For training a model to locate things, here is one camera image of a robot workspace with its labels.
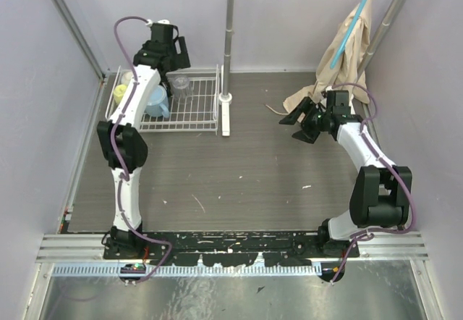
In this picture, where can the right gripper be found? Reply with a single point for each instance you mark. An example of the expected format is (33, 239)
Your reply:
(307, 135)

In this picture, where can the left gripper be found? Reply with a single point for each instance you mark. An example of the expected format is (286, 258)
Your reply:
(179, 56)

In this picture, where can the clear plastic cup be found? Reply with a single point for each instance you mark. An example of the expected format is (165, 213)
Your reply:
(181, 87)

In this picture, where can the white speckled mug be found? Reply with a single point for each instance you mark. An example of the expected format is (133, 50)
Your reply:
(126, 78)

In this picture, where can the blue mug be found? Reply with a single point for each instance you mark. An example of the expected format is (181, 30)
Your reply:
(158, 103)

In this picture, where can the yellow mug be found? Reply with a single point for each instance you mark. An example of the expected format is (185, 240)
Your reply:
(118, 93)

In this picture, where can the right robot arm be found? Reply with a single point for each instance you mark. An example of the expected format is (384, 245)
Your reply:
(381, 199)

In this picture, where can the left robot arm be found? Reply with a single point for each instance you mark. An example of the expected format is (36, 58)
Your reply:
(122, 145)

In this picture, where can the beige cloth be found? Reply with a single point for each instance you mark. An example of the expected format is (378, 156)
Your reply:
(340, 65)

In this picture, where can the blue clothes hanger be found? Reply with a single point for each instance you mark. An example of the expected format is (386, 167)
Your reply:
(347, 34)

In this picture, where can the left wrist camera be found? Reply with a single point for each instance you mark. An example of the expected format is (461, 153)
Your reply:
(149, 23)

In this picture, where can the white wire dish rack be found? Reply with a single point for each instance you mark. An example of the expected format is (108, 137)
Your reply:
(196, 113)

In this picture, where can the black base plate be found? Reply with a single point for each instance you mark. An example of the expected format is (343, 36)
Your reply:
(225, 248)

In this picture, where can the metal clothes rack frame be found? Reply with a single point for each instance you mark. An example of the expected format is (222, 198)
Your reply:
(225, 97)

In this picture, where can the blue cable duct strip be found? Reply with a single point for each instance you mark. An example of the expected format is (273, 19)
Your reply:
(133, 271)

